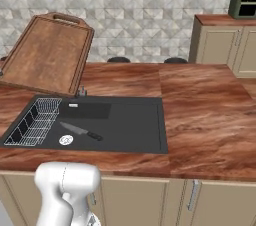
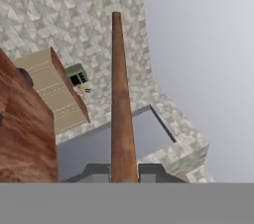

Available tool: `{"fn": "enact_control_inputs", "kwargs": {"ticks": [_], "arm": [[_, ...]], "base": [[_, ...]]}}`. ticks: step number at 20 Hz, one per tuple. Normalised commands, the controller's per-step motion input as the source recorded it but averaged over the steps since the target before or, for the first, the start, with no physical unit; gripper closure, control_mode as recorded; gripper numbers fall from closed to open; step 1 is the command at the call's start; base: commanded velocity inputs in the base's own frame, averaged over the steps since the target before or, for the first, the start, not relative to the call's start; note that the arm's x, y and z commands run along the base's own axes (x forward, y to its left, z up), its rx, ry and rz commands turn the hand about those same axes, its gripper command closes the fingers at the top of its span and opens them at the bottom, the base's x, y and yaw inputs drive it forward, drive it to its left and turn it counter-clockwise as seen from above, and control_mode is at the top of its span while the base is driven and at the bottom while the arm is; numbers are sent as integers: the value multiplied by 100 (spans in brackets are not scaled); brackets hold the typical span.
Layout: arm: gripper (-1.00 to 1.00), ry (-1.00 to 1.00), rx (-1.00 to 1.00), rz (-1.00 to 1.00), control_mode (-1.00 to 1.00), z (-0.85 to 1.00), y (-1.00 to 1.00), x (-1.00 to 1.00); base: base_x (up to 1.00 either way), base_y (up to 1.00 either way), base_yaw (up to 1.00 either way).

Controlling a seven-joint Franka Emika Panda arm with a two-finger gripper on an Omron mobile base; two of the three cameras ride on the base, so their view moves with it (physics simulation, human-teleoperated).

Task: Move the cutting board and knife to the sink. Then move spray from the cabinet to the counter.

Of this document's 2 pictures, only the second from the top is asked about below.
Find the dark round cabinet knob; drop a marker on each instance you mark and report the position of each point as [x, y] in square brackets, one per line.
[26, 76]

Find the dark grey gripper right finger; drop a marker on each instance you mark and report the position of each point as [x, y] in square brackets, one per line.
[150, 172]

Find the brown wooden cabinet door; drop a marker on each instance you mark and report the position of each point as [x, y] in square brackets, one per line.
[121, 109]

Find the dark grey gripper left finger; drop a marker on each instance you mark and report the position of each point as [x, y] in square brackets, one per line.
[96, 172]

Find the beige cabinet with wooden side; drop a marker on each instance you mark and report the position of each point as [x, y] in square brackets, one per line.
[54, 92]

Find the small pale object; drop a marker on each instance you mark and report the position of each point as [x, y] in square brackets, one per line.
[85, 90]

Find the green small appliance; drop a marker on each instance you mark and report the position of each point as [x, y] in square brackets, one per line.
[76, 74]

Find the brown wooden cabinet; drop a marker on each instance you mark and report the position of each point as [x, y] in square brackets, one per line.
[26, 135]

